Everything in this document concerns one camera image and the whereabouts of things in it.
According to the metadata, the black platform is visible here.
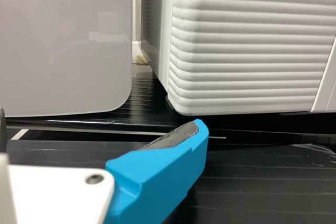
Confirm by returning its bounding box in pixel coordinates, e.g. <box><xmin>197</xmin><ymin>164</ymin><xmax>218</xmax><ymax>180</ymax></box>
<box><xmin>6</xmin><ymin>125</ymin><xmax>336</xmax><ymax>224</ymax></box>
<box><xmin>5</xmin><ymin>63</ymin><xmax>336</xmax><ymax>143</ymax></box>

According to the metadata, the incubator door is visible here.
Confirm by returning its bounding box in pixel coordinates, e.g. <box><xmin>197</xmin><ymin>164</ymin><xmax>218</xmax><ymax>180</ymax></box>
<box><xmin>167</xmin><ymin>0</ymin><xmax>336</xmax><ymax>116</ymax></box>

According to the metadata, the white box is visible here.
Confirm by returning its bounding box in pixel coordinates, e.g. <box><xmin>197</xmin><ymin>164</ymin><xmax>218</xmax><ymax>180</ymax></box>
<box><xmin>0</xmin><ymin>0</ymin><xmax>133</xmax><ymax>118</ymax></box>

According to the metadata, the white incubator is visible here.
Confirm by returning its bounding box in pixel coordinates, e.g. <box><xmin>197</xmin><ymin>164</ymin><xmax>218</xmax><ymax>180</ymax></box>
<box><xmin>141</xmin><ymin>0</ymin><xmax>173</xmax><ymax>92</ymax></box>

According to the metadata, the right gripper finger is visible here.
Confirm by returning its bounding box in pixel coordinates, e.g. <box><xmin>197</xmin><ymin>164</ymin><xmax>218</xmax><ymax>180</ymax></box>
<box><xmin>103</xmin><ymin>118</ymin><xmax>210</xmax><ymax>224</ymax></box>

